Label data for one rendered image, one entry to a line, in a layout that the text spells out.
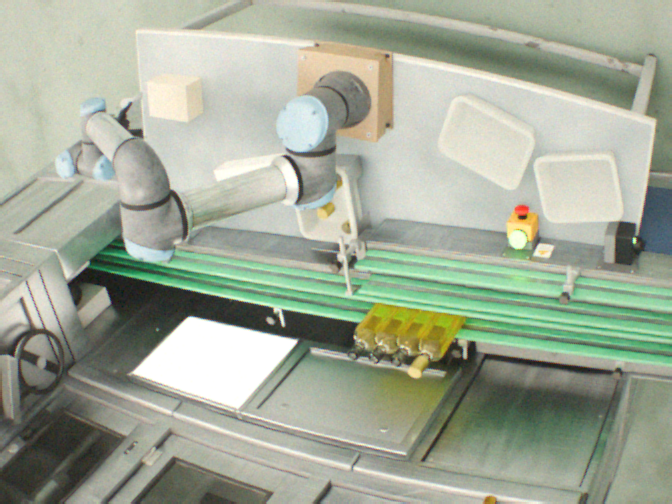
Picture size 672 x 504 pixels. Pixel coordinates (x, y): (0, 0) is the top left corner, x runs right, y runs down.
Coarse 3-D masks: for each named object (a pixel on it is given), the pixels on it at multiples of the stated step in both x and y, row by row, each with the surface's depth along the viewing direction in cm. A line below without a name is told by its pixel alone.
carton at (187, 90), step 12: (156, 84) 219; (168, 84) 216; (180, 84) 215; (192, 84) 216; (156, 96) 221; (168, 96) 219; (180, 96) 217; (192, 96) 218; (156, 108) 224; (168, 108) 221; (180, 108) 219; (192, 108) 220; (180, 120) 222
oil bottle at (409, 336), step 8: (416, 312) 195; (424, 312) 195; (432, 312) 194; (408, 320) 193; (416, 320) 192; (424, 320) 192; (432, 320) 193; (408, 328) 190; (416, 328) 189; (424, 328) 190; (400, 336) 188; (408, 336) 187; (416, 336) 187; (400, 344) 187; (408, 344) 186; (416, 344) 187; (416, 352) 188
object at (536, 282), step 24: (360, 264) 199; (384, 264) 197; (408, 264) 195; (432, 264) 194; (456, 264) 191; (480, 264) 189; (504, 288) 180; (528, 288) 177; (552, 288) 175; (576, 288) 172; (600, 288) 171; (624, 288) 168; (648, 288) 166
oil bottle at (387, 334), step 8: (392, 312) 198; (400, 312) 197; (408, 312) 197; (392, 320) 195; (400, 320) 194; (384, 328) 192; (392, 328) 192; (400, 328) 192; (376, 336) 191; (384, 336) 190; (392, 336) 189; (376, 344) 191; (392, 344) 189; (392, 352) 191
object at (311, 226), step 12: (336, 168) 202; (336, 192) 215; (348, 192) 204; (336, 204) 217; (348, 204) 206; (300, 216) 216; (312, 216) 221; (336, 216) 220; (348, 216) 217; (300, 228) 218; (312, 228) 220; (324, 228) 220; (336, 228) 218; (324, 240) 216; (336, 240) 214; (348, 240) 212
